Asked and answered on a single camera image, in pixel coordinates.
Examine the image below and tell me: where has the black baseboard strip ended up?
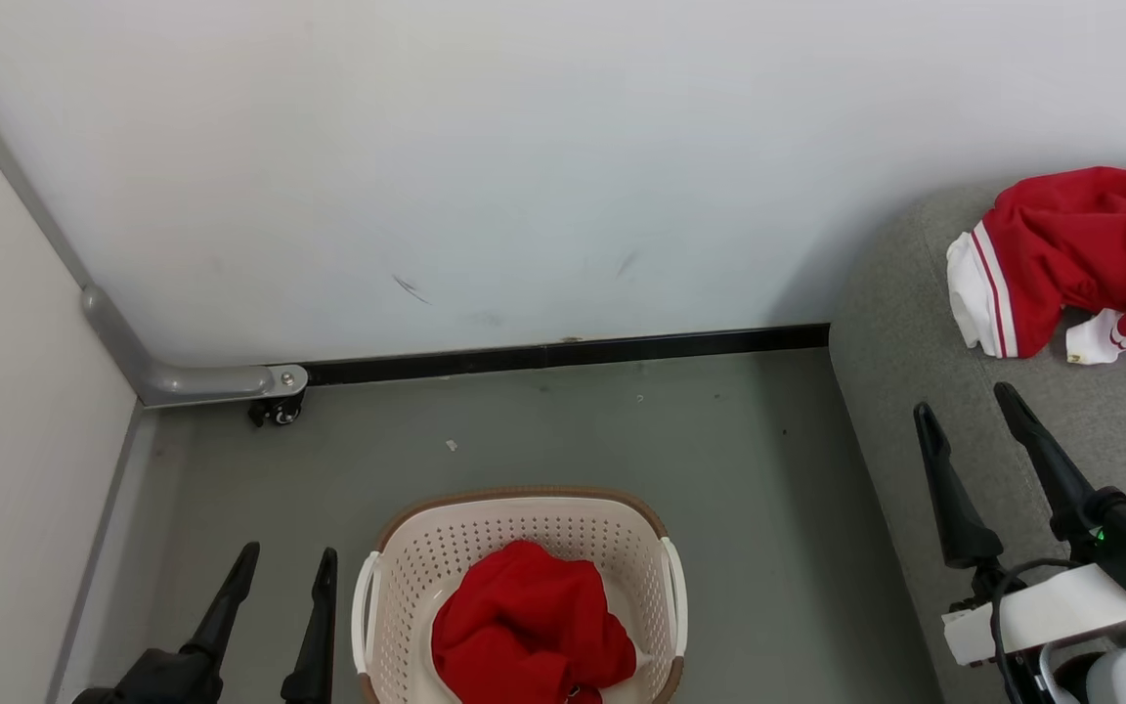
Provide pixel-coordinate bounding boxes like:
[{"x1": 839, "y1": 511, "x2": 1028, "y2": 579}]
[{"x1": 304, "y1": 324, "x2": 830, "y2": 386}]

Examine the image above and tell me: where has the grey fabric sofa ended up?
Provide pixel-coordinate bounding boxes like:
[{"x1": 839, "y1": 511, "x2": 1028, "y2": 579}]
[{"x1": 829, "y1": 161, "x2": 1126, "y2": 704}]

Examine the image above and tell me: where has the small black caster wheel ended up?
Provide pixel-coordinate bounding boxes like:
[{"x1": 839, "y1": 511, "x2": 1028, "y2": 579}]
[{"x1": 248, "y1": 394, "x2": 305, "y2": 427}]

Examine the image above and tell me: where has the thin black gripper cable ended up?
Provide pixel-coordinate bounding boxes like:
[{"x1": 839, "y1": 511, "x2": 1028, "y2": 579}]
[{"x1": 989, "y1": 557, "x2": 1082, "y2": 704}]

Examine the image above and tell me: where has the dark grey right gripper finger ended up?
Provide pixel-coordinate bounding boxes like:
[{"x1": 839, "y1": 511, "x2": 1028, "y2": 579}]
[
  {"x1": 913, "y1": 401, "x2": 1005, "y2": 571},
  {"x1": 993, "y1": 381, "x2": 1126, "y2": 545}
]

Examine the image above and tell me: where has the cream perforated laundry basket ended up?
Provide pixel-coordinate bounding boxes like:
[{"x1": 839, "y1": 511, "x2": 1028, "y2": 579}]
[{"x1": 351, "y1": 486, "x2": 689, "y2": 704}]

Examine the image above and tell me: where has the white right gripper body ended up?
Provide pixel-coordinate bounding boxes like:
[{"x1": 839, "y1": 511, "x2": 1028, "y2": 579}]
[{"x1": 942, "y1": 562, "x2": 1126, "y2": 669}]

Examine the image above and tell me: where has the grey metal frame tube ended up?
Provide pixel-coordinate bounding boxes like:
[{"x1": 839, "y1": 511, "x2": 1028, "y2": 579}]
[{"x1": 0, "y1": 39, "x2": 308, "y2": 409}]

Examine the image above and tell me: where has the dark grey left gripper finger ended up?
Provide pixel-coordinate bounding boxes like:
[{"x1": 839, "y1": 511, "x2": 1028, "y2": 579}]
[
  {"x1": 180, "y1": 541, "x2": 261, "y2": 668},
  {"x1": 281, "y1": 548, "x2": 339, "y2": 704}
]

